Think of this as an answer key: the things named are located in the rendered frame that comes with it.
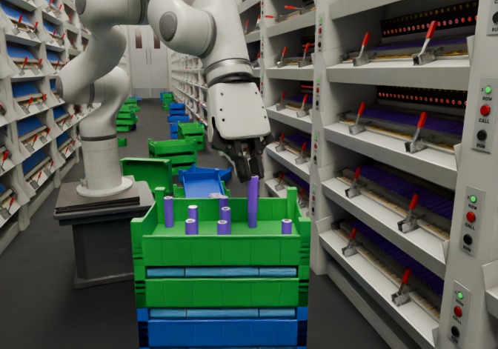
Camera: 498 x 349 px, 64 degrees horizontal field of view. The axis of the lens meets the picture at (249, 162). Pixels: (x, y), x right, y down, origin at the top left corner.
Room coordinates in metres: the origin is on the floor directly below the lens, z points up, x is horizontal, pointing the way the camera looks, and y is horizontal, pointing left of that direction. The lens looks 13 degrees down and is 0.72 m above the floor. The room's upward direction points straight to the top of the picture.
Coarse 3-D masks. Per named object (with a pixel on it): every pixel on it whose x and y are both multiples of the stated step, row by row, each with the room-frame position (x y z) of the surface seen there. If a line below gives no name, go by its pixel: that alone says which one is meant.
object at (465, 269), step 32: (480, 0) 0.71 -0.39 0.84; (480, 32) 0.70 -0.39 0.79; (480, 64) 0.69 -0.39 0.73; (480, 160) 0.66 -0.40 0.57; (480, 224) 0.65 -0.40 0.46; (448, 256) 0.71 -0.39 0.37; (480, 256) 0.64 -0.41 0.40; (448, 288) 0.70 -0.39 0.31; (480, 288) 0.63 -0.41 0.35; (448, 320) 0.69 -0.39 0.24; (480, 320) 0.62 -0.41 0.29
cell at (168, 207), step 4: (168, 196) 0.78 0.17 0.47; (164, 200) 0.77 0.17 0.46; (168, 200) 0.77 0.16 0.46; (172, 200) 0.78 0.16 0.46; (164, 204) 0.77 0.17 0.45; (168, 204) 0.77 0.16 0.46; (172, 204) 0.77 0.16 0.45; (168, 208) 0.77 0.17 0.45; (172, 208) 0.77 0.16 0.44; (168, 212) 0.77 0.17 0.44; (172, 212) 0.77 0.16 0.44; (168, 216) 0.77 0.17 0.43; (172, 216) 0.77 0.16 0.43; (168, 220) 0.77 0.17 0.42; (172, 220) 0.77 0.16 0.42; (168, 224) 0.77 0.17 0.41; (172, 224) 0.77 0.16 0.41
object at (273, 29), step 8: (296, 16) 1.57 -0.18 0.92; (304, 16) 1.50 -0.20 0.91; (312, 16) 1.43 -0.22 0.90; (272, 24) 1.98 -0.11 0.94; (280, 24) 1.77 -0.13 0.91; (288, 24) 1.67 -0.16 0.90; (296, 24) 1.59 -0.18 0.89; (304, 24) 1.52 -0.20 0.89; (312, 24) 1.45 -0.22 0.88; (272, 32) 1.90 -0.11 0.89; (280, 32) 1.79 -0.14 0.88
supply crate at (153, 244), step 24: (288, 192) 0.79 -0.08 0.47; (216, 216) 0.81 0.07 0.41; (240, 216) 0.81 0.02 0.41; (264, 216) 0.81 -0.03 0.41; (288, 216) 0.79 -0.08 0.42; (144, 240) 0.61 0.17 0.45; (168, 240) 0.61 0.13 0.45; (192, 240) 0.61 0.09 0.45; (216, 240) 0.61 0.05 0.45; (240, 240) 0.61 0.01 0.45; (264, 240) 0.61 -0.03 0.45; (288, 240) 0.61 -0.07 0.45; (144, 264) 0.61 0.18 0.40; (168, 264) 0.61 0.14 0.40; (192, 264) 0.61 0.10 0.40; (216, 264) 0.61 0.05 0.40; (240, 264) 0.61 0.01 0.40; (264, 264) 0.61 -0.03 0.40; (288, 264) 0.61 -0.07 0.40
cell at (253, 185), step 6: (252, 174) 0.65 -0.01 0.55; (252, 180) 0.64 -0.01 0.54; (258, 180) 0.65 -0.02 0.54; (252, 186) 0.64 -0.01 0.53; (258, 186) 0.65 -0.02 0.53; (252, 192) 0.64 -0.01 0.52; (258, 192) 0.65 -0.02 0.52; (252, 198) 0.64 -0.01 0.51; (258, 198) 0.65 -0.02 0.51; (252, 204) 0.64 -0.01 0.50; (252, 210) 0.64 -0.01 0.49
